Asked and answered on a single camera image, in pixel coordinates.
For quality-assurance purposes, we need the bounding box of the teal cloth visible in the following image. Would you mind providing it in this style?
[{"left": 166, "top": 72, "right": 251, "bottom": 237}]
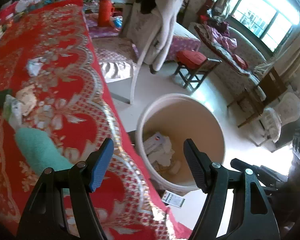
[{"left": 14, "top": 127, "right": 72, "bottom": 176}]

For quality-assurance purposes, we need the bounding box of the green white plastic wrapper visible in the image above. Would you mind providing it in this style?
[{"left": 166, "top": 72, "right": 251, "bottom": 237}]
[{"left": 2, "top": 94, "right": 23, "bottom": 131}]

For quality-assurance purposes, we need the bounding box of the beige paper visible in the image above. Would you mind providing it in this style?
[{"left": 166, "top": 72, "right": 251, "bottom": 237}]
[{"left": 15, "top": 85, "right": 37, "bottom": 116}]

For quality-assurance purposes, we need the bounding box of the dark green packet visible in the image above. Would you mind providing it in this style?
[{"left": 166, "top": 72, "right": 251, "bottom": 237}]
[{"left": 0, "top": 89, "right": 12, "bottom": 109}]

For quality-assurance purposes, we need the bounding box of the white tissue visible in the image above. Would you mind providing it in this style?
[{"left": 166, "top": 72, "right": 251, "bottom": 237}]
[{"left": 26, "top": 57, "right": 47, "bottom": 77}]

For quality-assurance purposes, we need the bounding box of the trash in bucket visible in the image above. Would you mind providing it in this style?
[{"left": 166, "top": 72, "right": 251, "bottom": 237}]
[{"left": 143, "top": 132, "right": 181, "bottom": 176}]

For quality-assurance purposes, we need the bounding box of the beige plastic trash bucket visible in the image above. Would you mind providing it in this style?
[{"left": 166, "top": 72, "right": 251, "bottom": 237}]
[{"left": 135, "top": 94, "right": 225, "bottom": 196}]

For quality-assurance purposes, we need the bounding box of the white ornate chair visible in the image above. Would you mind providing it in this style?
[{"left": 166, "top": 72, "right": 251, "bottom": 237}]
[{"left": 252, "top": 92, "right": 300, "bottom": 147}]

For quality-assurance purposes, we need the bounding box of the small box on floor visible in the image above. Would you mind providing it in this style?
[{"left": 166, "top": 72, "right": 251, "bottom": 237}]
[{"left": 161, "top": 190, "right": 185, "bottom": 208}]

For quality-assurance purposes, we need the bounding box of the wooden chair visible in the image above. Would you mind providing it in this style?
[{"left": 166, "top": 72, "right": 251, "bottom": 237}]
[{"left": 227, "top": 67, "right": 287, "bottom": 128}]

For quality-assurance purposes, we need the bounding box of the floral sofa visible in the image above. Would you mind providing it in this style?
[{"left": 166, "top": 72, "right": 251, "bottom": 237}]
[{"left": 194, "top": 22, "right": 268, "bottom": 98}]

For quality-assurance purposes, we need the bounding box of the red floral tablecloth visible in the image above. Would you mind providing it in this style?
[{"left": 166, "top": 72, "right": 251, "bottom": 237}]
[{"left": 0, "top": 0, "right": 191, "bottom": 239}]

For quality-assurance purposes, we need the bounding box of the small stool red cushion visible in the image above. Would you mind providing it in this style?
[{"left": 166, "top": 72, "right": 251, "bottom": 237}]
[{"left": 174, "top": 50, "right": 222, "bottom": 92}]

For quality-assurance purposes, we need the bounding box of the white chair with cushion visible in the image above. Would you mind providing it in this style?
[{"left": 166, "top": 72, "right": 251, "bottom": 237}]
[{"left": 92, "top": 0, "right": 158, "bottom": 104}]

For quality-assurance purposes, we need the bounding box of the window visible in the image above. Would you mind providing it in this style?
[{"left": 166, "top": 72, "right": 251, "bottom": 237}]
[{"left": 229, "top": 0, "right": 300, "bottom": 52}]

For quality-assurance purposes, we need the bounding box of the low table purple cloth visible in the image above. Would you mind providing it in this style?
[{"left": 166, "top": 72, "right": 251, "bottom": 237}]
[{"left": 84, "top": 12, "right": 202, "bottom": 62}]

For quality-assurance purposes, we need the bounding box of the red thermos flask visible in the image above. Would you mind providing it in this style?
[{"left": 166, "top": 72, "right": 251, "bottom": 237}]
[{"left": 97, "top": 0, "right": 114, "bottom": 27}]

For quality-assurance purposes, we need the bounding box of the beige coat on chair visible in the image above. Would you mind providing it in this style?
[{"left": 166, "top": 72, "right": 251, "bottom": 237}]
[{"left": 125, "top": 0, "right": 183, "bottom": 74}]

